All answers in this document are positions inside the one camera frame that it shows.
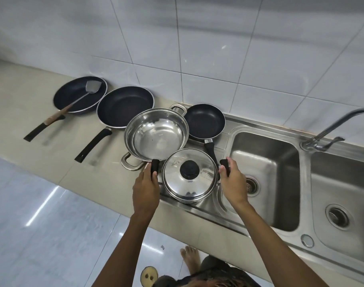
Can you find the person's patterned shorts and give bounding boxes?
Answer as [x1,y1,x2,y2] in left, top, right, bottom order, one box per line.
[152,255,262,287]

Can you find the steel pot with black handles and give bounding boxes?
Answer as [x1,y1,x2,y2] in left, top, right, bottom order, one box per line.
[151,158,231,204]

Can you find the small black frying pan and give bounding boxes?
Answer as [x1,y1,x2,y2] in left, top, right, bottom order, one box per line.
[183,103,226,171]

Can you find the person's left forearm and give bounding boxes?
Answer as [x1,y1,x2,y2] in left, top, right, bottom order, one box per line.
[92,210,154,287]

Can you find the person's bare foot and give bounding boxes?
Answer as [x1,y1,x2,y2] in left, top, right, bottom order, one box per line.
[180,246,202,277]

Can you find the medium black frying pan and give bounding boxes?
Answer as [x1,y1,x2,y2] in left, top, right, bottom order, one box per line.
[74,86,155,163]

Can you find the steel spatula with wooden handle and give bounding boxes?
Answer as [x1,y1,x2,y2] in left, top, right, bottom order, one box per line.
[44,81,103,126]

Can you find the person's right forearm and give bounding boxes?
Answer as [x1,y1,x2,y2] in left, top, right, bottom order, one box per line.
[234,201,330,287]

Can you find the two-handled stainless steel pan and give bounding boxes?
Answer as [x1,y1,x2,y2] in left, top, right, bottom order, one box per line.
[121,104,189,171]

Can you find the chrome faucet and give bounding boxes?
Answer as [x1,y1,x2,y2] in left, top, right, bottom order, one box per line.
[300,107,364,152]

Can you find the large black frying pan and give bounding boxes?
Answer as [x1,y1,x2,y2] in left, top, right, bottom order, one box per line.
[24,76,108,143]

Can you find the stainless steel double sink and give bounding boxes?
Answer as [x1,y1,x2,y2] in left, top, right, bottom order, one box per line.
[158,103,364,287]

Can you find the person's right hand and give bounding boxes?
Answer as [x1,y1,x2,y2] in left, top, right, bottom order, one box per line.
[218,157,251,208]

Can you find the yellow slipper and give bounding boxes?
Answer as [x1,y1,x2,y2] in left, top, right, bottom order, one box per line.
[140,266,159,287]

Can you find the steel lid with black knob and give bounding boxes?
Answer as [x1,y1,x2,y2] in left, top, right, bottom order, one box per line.
[162,148,220,203]

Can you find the person's left hand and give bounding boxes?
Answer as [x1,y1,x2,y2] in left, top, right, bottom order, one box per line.
[132,163,161,215]

